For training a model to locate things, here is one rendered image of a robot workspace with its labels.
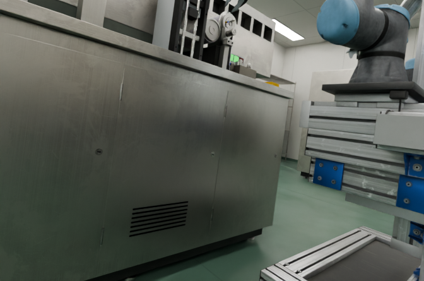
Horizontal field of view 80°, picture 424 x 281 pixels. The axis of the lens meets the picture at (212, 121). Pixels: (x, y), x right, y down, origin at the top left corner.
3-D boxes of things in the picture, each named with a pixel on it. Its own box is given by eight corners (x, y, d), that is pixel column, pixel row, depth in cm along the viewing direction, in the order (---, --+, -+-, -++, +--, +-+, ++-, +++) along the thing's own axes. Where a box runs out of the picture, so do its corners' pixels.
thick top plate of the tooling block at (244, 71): (238, 74, 154) (240, 64, 154) (198, 77, 183) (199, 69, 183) (255, 79, 164) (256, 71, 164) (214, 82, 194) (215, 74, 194)
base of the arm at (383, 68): (414, 94, 74) (418, 60, 74) (400, 84, 64) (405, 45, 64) (358, 94, 86) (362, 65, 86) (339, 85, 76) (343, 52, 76)
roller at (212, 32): (203, 36, 138) (206, 14, 138) (176, 43, 157) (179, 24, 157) (219, 43, 146) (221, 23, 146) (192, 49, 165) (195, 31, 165)
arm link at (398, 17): (416, 57, 71) (422, 9, 71) (382, 46, 67) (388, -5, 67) (375, 64, 83) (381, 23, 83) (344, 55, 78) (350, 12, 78)
